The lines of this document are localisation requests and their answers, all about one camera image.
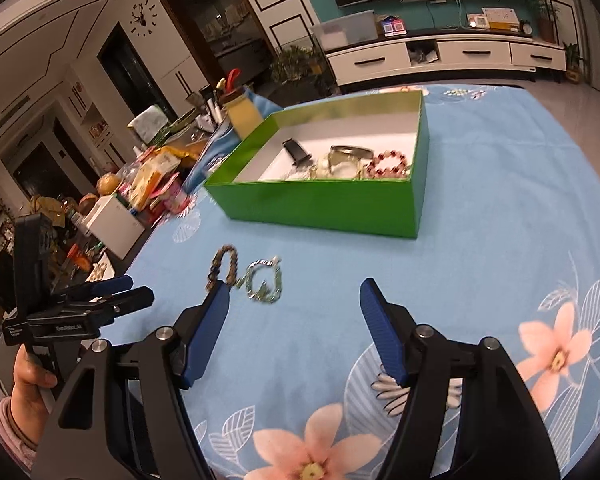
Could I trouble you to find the pale green bead bracelet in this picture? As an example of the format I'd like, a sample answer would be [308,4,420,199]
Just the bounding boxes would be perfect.
[235,254,285,305]

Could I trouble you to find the dark red bead bracelet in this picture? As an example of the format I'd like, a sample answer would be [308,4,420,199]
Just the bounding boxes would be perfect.
[364,148,413,180]

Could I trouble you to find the black wrist band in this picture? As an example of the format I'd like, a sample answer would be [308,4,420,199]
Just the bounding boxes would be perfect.
[283,139,313,169]

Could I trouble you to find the person's left hand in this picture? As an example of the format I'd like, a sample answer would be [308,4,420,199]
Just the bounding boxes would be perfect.
[10,346,57,445]

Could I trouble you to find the white small box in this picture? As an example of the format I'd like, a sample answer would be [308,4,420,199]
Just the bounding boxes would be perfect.
[84,195,145,259]

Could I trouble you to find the green cardboard box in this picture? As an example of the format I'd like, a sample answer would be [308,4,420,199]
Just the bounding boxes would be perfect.
[204,89,429,238]

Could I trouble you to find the pale jade bangle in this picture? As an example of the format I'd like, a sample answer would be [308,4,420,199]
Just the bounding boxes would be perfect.
[327,145,374,180]

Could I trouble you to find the blue floral tablecloth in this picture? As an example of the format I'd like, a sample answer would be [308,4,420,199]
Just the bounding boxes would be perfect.
[104,84,600,479]

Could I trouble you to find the yellow jar with brown lid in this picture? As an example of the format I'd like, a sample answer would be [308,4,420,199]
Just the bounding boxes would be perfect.
[220,87,263,140]

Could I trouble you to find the potted green plant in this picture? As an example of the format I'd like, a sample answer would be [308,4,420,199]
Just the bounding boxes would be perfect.
[271,44,330,106]

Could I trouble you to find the white tv cabinet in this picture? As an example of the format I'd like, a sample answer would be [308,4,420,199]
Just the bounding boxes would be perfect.
[326,32,567,87]

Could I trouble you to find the clear plastic storage bin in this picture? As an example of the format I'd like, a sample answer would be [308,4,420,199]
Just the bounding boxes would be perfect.
[312,10,378,52]

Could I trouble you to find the potted plant by cabinet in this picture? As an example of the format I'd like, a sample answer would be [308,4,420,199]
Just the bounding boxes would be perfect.
[527,0,557,44]

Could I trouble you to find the brown wooden bead bracelet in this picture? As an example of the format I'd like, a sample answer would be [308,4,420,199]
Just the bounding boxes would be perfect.
[204,244,240,293]

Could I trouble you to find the black antler wall clock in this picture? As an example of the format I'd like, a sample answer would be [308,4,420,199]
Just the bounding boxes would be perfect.
[129,0,158,38]

